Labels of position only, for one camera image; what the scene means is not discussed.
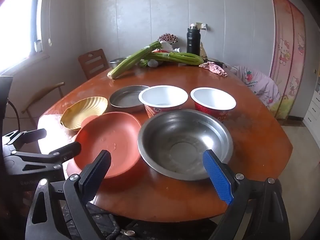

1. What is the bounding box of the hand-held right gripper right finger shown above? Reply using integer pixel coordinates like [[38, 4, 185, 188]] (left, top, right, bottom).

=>
[[203, 149, 290, 240]]

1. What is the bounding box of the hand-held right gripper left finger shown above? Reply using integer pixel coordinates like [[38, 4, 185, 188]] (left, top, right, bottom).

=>
[[25, 150, 112, 240]]

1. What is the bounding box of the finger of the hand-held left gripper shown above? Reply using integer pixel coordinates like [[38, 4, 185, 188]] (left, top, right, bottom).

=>
[[2, 128, 47, 153], [10, 142, 82, 169]]

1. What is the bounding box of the orange plate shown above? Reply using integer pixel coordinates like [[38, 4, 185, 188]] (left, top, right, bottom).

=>
[[67, 112, 142, 179]]

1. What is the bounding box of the yellow shell-shaped plate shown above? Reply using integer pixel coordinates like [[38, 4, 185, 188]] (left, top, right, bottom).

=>
[[60, 96, 108, 131]]

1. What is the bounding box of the large steel bowl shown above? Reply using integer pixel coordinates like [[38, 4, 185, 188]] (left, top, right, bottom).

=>
[[137, 109, 234, 181]]

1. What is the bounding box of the shallow round steel plate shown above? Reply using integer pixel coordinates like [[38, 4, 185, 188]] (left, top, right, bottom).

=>
[[109, 85, 150, 114]]

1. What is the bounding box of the red paper bowl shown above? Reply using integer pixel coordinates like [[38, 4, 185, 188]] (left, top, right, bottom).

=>
[[138, 85, 188, 119], [190, 87, 237, 123]]

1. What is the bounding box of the light wooden armchair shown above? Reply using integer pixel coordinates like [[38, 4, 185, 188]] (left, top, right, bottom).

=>
[[21, 82, 65, 128]]

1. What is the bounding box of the brown wooden chair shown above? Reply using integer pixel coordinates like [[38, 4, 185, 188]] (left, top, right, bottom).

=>
[[78, 49, 110, 80]]

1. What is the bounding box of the pink strawberry print cloth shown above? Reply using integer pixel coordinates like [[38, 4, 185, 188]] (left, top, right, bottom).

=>
[[235, 66, 281, 107]]

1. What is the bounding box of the small steel bowl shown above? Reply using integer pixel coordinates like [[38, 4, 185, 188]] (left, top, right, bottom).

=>
[[109, 58, 125, 68]]

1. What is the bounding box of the long celery bunch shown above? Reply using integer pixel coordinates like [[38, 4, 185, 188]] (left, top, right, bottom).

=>
[[107, 41, 162, 80]]

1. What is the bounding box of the window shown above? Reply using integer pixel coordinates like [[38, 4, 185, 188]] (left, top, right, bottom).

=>
[[0, 0, 45, 73]]

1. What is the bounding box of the white cabinet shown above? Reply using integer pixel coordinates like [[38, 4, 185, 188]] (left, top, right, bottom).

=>
[[304, 69, 320, 133]]

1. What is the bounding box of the wrapped celery bunch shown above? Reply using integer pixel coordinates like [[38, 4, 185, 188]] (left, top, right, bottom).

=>
[[147, 51, 204, 66]]

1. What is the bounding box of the black thermos bottle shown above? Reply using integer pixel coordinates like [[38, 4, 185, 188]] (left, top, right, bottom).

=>
[[186, 24, 201, 57]]

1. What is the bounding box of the pink cartoon door curtain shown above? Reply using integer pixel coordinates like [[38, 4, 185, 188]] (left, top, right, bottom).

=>
[[269, 0, 307, 119]]

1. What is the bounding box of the black cable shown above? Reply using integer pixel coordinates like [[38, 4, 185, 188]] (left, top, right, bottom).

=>
[[7, 101, 19, 121]]

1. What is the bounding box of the white blind cord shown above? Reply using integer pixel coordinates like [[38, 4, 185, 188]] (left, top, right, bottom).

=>
[[47, 0, 53, 46]]

